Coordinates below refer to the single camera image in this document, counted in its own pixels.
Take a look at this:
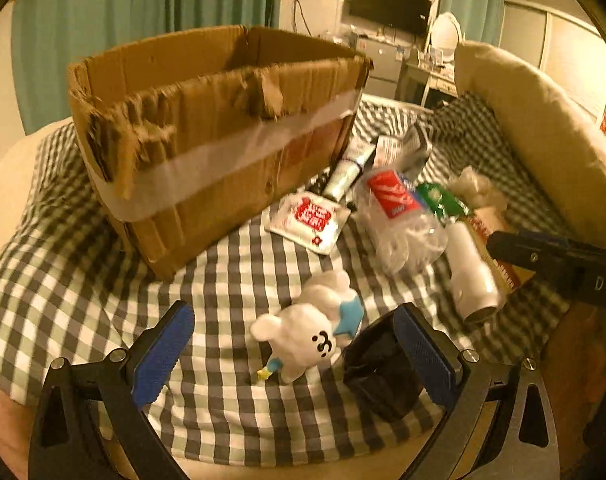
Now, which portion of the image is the green checkered bed sheet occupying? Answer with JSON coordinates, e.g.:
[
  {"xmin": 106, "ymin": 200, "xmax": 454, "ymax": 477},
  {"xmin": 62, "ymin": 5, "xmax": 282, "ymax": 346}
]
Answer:
[{"xmin": 0, "ymin": 125, "xmax": 569, "ymax": 466}]

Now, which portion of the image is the white side desk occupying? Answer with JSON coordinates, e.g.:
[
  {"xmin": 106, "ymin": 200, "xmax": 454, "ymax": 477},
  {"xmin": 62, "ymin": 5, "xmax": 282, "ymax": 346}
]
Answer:
[{"xmin": 395, "ymin": 63, "xmax": 457, "ymax": 110}]

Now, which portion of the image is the silver foil snack bag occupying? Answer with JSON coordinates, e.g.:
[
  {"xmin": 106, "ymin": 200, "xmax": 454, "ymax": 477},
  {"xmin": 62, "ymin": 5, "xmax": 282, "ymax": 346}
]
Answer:
[{"xmin": 373, "ymin": 122, "xmax": 432, "ymax": 182}]

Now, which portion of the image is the white red sachet packet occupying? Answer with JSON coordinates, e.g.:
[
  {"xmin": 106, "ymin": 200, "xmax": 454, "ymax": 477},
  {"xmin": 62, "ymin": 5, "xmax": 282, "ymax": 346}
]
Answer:
[{"xmin": 266, "ymin": 192, "xmax": 351, "ymax": 256}]

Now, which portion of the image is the black wall television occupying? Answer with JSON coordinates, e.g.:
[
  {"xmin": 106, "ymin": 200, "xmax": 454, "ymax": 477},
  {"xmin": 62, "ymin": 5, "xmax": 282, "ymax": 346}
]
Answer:
[{"xmin": 349, "ymin": 0, "xmax": 432, "ymax": 36}]

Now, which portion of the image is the white plastic bag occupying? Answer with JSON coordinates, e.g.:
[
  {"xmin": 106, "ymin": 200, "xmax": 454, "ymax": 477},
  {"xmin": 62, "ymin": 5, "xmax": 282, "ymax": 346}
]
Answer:
[{"xmin": 447, "ymin": 166, "xmax": 508, "ymax": 211}]

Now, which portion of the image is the crushed clear plastic bottle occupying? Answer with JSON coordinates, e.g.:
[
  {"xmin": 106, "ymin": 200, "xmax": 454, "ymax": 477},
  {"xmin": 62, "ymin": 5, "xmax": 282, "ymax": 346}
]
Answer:
[{"xmin": 353, "ymin": 167, "xmax": 447, "ymax": 275}]

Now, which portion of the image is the white plastic bottle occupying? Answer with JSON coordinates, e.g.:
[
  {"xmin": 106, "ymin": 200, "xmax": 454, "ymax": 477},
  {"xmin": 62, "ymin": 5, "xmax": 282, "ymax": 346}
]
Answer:
[{"xmin": 445, "ymin": 221, "xmax": 504, "ymax": 324}]

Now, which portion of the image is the grey mini fridge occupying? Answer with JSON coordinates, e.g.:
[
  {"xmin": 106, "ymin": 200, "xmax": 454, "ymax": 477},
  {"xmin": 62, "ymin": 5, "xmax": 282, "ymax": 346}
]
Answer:
[{"xmin": 356, "ymin": 36, "xmax": 403, "ymax": 100}]

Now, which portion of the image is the white oval mirror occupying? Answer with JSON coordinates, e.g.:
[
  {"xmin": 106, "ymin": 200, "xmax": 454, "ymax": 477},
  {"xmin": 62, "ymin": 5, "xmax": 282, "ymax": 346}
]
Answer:
[{"xmin": 427, "ymin": 12, "xmax": 464, "ymax": 65}]

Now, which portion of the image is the beige pillow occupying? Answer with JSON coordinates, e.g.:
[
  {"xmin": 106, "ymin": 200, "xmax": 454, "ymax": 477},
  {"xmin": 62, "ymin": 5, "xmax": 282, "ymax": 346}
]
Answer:
[{"xmin": 455, "ymin": 40, "xmax": 606, "ymax": 248}]

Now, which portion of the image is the white plush bear toy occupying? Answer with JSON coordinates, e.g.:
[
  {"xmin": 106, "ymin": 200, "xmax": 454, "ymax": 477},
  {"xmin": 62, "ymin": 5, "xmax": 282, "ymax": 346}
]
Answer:
[{"xmin": 250, "ymin": 270, "xmax": 365, "ymax": 384}]

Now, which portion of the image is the brown cardboard box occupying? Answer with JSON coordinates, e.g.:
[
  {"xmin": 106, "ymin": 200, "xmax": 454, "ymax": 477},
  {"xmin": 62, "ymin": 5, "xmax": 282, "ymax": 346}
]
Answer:
[{"xmin": 68, "ymin": 25, "xmax": 373, "ymax": 281}]

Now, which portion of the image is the brown paper box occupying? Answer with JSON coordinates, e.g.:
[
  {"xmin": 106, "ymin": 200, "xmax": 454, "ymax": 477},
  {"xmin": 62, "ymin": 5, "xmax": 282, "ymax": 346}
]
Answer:
[{"xmin": 464, "ymin": 206, "xmax": 534, "ymax": 301}]

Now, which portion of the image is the green plastic bag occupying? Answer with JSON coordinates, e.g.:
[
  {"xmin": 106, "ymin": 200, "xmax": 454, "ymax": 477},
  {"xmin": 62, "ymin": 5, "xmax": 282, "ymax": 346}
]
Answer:
[{"xmin": 416, "ymin": 182, "xmax": 471, "ymax": 226}]

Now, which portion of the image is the white cream tube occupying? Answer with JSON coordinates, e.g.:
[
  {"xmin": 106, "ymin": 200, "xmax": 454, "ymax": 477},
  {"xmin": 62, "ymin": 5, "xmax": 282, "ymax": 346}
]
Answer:
[{"xmin": 321, "ymin": 138, "xmax": 375, "ymax": 203}]

